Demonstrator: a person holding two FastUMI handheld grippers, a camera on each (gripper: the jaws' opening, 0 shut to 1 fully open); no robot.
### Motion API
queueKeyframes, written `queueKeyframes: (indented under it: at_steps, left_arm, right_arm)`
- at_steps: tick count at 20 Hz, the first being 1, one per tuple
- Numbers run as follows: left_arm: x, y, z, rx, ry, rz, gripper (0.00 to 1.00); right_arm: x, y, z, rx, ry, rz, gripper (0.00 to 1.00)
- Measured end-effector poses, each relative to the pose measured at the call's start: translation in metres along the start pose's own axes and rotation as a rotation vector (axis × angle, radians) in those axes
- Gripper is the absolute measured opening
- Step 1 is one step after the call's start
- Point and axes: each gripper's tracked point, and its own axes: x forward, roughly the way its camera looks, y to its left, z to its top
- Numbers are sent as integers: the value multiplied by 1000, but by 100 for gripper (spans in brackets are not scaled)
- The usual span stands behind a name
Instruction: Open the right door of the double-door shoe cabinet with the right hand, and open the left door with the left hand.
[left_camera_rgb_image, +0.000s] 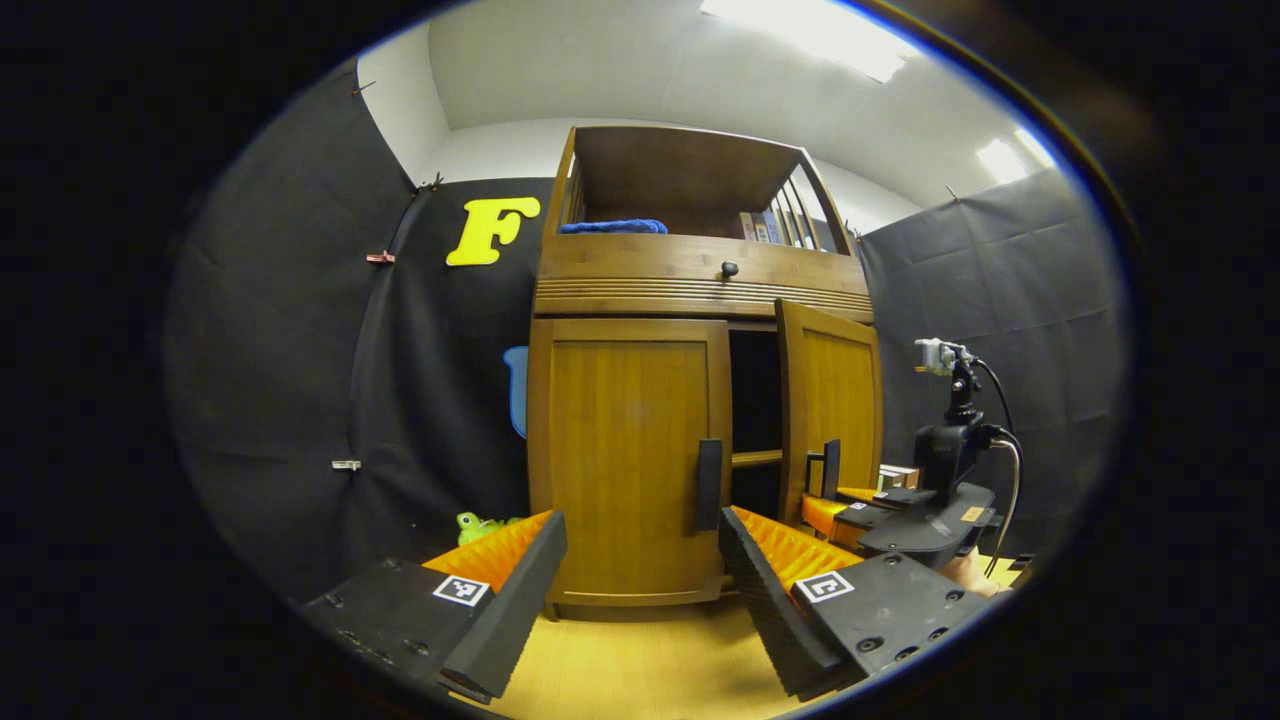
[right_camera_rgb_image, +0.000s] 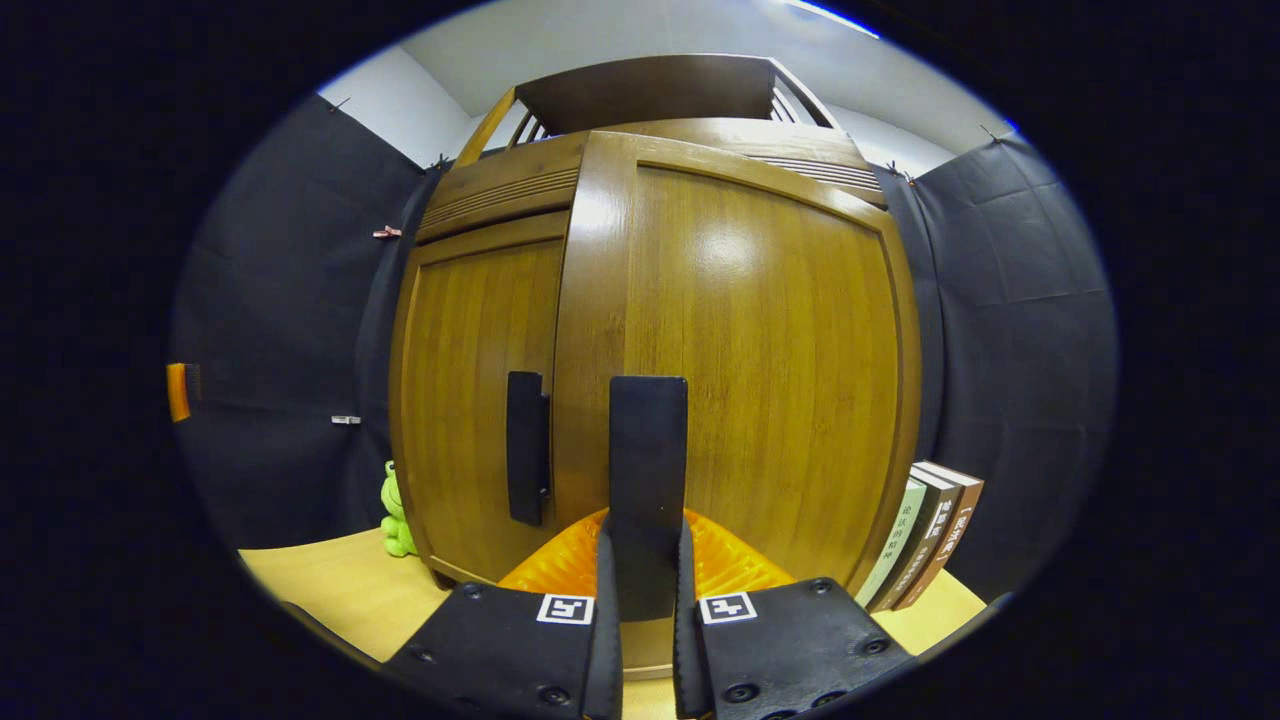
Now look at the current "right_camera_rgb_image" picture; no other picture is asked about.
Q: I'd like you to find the wooden double-door shoe cabinet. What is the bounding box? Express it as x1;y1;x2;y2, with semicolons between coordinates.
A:
388;53;926;681

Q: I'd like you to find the black backdrop cloth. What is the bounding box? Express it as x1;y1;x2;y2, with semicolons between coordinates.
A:
170;95;1118;601

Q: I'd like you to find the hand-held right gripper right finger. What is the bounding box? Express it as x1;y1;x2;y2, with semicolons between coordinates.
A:
672;510;916;720

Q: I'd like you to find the wooden shoe cabinet door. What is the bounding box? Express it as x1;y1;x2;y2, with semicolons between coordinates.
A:
550;130;923;681
390;210;571;586

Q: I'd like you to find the dark grey book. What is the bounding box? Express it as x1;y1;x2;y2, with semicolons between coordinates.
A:
870;468;961;611

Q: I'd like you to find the wooden drawer with black knob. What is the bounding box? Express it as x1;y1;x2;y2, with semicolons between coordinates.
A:
415;118;889;246

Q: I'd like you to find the pale green book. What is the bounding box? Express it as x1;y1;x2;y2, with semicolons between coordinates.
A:
855;478;929;606

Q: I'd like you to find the reddish brown book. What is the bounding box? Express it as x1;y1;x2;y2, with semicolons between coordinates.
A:
893;460;986;611

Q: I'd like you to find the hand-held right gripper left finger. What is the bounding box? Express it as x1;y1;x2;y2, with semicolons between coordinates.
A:
380;510;623;720

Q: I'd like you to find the green frog plush toy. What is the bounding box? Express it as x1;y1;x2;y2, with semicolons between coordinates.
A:
380;460;419;558

